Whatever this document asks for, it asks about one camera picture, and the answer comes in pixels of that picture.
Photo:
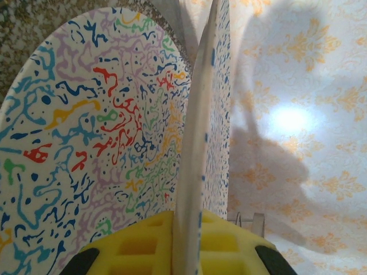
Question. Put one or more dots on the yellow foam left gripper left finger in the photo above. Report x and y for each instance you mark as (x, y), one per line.
(137, 246)

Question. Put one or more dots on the white plate with colourful squiggles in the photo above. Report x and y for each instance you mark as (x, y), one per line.
(86, 114)

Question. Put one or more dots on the white plate with blue dots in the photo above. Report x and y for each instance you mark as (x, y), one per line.
(189, 143)

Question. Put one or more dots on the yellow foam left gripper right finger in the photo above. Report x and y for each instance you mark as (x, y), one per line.
(229, 252)

